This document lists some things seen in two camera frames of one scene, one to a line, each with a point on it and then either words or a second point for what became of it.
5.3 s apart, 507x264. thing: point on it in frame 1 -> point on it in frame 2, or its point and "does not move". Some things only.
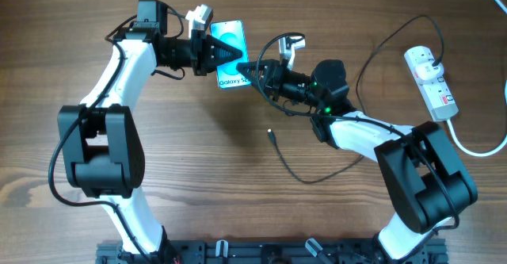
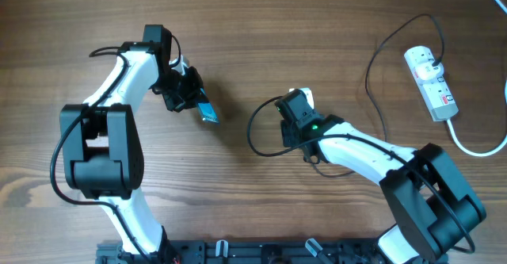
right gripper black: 275,74 -> 288,137
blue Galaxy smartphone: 233,33 -> 207,112
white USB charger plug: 427,70 does not move
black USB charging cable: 352,163 -> 327,171
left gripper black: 207,43 -> 193,96
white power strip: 436,94 does not move
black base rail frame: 276,251 does not move
